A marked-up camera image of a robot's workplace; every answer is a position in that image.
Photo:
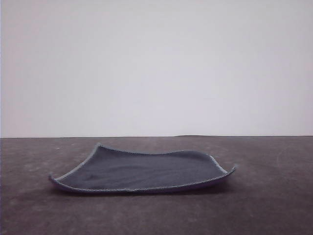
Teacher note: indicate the purple towel with grey hem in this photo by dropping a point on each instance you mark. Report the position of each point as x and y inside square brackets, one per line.
[137, 171]

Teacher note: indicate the grey table cloth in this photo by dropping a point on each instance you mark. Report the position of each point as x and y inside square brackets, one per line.
[156, 213]

